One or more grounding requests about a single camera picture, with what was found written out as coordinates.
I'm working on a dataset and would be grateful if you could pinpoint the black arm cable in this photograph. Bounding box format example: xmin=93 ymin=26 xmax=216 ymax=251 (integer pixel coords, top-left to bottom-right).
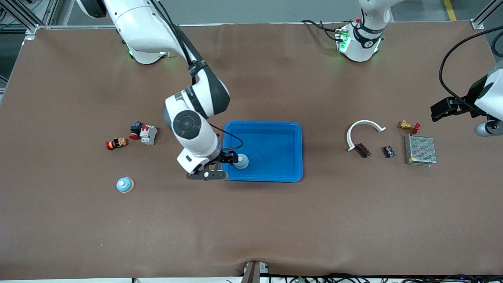
xmin=151 ymin=0 xmax=244 ymax=158
xmin=439 ymin=26 xmax=503 ymax=114

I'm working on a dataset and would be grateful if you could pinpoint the white curved bracket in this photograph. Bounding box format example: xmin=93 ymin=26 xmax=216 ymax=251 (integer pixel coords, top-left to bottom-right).
xmin=346 ymin=120 xmax=387 ymax=152

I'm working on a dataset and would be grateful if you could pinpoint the silver table edge rail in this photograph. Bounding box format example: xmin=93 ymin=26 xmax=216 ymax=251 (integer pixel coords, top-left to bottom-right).
xmin=37 ymin=23 xmax=356 ymax=30

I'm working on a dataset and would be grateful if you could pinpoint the metal mesh power supply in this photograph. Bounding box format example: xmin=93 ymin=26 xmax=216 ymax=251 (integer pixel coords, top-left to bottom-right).
xmin=404 ymin=134 xmax=437 ymax=167

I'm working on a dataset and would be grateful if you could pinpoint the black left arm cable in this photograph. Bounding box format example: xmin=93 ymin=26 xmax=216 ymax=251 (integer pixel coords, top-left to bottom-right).
xmin=439 ymin=26 xmax=503 ymax=114

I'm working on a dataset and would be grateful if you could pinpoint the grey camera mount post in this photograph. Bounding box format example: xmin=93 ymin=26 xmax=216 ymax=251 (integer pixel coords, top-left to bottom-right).
xmin=240 ymin=260 xmax=270 ymax=283

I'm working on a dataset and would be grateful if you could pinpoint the brass valve with red handle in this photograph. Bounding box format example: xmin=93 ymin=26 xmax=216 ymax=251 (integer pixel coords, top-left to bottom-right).
xmin=397 ymin=120 xmax=420 ymax=135

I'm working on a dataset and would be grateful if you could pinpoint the blue plastic tray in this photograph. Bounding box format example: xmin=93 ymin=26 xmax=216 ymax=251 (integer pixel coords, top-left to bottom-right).
xmin=220 ymin=120 xmax=303 ymax=183

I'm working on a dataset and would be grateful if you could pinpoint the aluminium frame post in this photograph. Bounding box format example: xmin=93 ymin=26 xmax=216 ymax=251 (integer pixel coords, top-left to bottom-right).
xmin=0 ymin=0 xmax=59 ymax=40
xmin=471 ymin=0 xmax=503 ymax=30

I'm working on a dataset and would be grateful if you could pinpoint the red and orange push button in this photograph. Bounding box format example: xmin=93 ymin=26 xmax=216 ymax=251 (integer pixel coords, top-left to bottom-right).
xmin=105 ymin=138 xmax=129 ymax=151

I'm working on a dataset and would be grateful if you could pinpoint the white circuit breaker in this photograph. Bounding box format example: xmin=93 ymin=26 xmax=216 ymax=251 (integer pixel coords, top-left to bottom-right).
xmin=140 ymin=125 xmax=158 ymax=145

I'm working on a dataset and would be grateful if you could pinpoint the light blue call bell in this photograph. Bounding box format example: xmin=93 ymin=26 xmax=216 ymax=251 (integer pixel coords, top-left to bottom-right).
xmin=116 ymin=177 xmax=135 ymax=193
xmin=233 ymin=153 xmax=250 ymax=170

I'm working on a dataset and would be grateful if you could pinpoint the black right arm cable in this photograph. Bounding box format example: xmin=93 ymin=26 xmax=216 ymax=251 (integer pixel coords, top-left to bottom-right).
xmin=151 ymin=0 xmax=244 ymax=158

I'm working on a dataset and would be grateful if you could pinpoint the black left base cable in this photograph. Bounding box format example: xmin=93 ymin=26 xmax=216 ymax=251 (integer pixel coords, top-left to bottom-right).
xmin=301 ymin=19 xmax=346 ymax=42

